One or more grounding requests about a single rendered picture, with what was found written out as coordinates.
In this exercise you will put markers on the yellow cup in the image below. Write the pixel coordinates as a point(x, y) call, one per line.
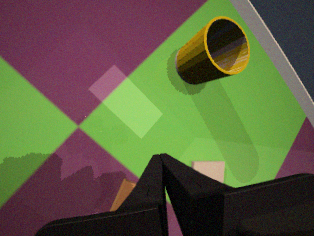
point(220, 49)

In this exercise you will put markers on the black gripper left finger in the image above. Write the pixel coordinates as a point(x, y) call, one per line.
point(143, 213)

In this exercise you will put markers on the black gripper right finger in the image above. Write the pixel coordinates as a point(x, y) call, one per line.
point(207, 207)

